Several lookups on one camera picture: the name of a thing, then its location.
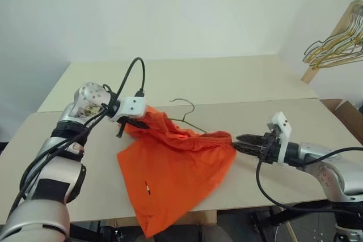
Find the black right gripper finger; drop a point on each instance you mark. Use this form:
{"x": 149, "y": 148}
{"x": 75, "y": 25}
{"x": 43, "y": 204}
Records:
{"x": 251, "y": 149}
{"x": 252, "y": 139}

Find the orange t-shirt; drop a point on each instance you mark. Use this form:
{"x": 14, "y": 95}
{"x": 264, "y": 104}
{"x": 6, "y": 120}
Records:
{"x": 170, "y": 168}

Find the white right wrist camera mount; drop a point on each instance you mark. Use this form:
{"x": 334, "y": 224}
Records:
{"x": 283, "y": 131}

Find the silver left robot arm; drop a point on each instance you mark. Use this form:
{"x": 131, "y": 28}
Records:
{"x": 54, "y": 174}

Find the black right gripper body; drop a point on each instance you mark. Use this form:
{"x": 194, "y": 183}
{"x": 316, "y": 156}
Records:
{"x": 271, "y": 148}

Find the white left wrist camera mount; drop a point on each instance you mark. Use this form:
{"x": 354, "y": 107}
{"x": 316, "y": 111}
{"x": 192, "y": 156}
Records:
{"x": 133, "y": 107}

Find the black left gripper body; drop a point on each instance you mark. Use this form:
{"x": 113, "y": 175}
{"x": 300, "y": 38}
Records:
{"x": 124, "y": 119}

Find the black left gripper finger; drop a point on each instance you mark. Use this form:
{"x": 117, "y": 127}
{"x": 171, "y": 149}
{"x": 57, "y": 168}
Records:
{"x": 139, "y": 124}
{"x": 121, "y": 128}

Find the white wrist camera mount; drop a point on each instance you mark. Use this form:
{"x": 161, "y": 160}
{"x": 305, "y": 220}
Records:
{"x": 283, "y": 131}
{"x": 133, "y": 107}

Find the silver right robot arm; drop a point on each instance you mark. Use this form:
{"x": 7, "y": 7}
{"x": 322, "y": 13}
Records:
{"x": 331, "y": 165}

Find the wooden hanger rack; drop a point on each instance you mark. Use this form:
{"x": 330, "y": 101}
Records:
{"x": 309, "y": 76}

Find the black metal table frame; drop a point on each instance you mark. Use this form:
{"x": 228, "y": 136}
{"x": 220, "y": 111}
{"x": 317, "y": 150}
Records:
{"x": 295, "y": 213}

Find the brown cardboard box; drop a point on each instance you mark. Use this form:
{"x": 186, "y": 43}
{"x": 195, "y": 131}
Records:
{"x": 346, "y": 117}

